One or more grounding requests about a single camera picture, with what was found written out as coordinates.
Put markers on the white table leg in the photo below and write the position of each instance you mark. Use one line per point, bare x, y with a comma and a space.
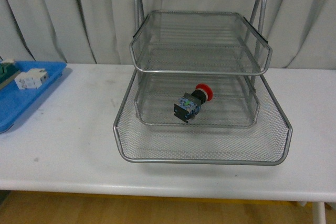
318, 212

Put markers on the white circuit breaker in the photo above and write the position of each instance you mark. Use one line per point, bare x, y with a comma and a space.
33, 79

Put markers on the red emergency stop button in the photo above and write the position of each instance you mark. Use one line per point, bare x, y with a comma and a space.
189, 105

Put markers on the blue plastic tray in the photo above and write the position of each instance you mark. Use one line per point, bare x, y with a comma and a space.
14, 102

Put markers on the silver mesh tiered rack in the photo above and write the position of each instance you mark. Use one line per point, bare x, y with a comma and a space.
175, 50

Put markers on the green knife switch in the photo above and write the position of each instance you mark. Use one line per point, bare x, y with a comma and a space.
9, 71

